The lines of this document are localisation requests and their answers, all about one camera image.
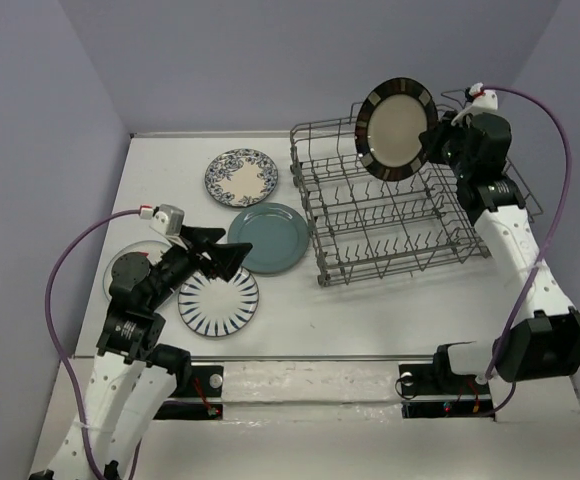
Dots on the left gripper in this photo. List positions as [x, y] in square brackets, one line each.
[226, 257]

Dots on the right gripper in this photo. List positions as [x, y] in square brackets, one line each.
[432, 138]

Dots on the brown rimmed cream plate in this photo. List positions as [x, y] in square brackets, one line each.
[388, 125]

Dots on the blue floral plate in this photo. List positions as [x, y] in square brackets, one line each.
[240, 178]

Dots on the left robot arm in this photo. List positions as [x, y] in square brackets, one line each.
[133, 373]

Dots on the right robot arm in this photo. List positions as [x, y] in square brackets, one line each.
[541, 337]

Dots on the blue striped white plate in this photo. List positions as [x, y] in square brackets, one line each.
[217, 308]

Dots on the teal plate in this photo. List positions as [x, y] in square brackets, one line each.
[279, 236]

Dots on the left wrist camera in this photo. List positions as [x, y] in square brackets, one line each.
[164, 219]

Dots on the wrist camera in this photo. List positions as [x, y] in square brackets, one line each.
[164, 219]
[479, 100]

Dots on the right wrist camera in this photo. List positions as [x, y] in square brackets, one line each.
[479, 100]

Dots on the grey wire dish rack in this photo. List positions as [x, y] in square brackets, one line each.
[363, 228]

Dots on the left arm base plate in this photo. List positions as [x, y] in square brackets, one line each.
[199, 400]

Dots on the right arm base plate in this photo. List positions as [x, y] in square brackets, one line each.
[426, 394]

